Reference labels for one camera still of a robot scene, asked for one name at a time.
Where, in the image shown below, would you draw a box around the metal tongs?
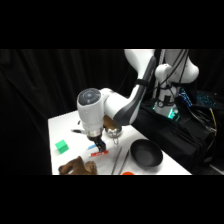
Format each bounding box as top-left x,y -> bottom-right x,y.
117,149 -> 131,176
111,145 -> 124,176

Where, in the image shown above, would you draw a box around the black curtain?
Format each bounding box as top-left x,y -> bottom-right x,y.
0,49 -> 224,176

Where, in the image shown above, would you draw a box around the brown plush toy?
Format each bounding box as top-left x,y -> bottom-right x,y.
58,155 -> 99,176

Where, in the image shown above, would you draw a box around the yellow cable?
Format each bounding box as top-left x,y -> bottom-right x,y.
209,107 -> 218,137

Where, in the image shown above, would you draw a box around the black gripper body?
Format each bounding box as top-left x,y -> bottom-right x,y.
93,136 -> 107,149

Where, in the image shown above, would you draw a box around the small metal strainer cup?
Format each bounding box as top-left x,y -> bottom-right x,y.
105,127 -> 123,146

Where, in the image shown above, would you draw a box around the red pen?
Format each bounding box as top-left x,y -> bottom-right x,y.
90,150 -> 110,158

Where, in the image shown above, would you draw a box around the blue lit keyboard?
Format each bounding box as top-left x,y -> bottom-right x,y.
195,90 -> 220,108

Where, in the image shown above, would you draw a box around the black robot stand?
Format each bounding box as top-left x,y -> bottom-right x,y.
122,98 -> 219,175

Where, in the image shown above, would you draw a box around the green cube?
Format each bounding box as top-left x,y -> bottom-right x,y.
54,139 -> 70,155

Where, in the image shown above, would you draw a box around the black bowl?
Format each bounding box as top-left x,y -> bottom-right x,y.
129,138 -> 165,169

